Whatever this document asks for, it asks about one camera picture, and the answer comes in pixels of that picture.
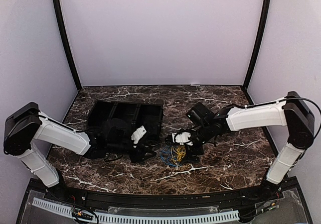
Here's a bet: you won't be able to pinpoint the black three-compartment bin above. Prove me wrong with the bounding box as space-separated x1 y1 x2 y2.
87 100 164 141

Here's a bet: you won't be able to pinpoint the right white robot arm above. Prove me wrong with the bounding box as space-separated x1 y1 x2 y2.
186 91 319 201

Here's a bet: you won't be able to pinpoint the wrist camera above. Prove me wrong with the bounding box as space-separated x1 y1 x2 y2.
131 126 147 146
165 132 193 146

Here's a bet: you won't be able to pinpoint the yellow cable bundle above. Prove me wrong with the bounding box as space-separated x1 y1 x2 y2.
170 145 188 167

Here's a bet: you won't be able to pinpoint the blue cable bundle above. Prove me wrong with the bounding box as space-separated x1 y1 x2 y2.
160 145 176 167

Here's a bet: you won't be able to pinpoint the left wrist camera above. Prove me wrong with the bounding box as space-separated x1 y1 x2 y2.
131 126 147 146

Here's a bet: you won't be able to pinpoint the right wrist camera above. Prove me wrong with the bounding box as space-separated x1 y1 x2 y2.
165 132 193 146

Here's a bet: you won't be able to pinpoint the black front rail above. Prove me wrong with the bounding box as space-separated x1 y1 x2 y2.
63 186 262 209

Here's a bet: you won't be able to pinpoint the black frame post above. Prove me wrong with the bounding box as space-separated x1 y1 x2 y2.
242 0 271 91
52 0 82 91

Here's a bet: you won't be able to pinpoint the white slotted cable duct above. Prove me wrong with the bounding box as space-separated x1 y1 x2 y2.
32 198 239 224

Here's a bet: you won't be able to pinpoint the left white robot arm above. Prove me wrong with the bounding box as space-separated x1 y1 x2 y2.
4 102 156 202

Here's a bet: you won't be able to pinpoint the left black frame post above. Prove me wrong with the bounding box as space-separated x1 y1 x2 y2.
52 0 82 91

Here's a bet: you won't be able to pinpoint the right black frame post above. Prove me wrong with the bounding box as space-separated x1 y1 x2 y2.
242 0 271 91

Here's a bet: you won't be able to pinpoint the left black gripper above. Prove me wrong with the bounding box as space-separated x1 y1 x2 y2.
107 139 156 164

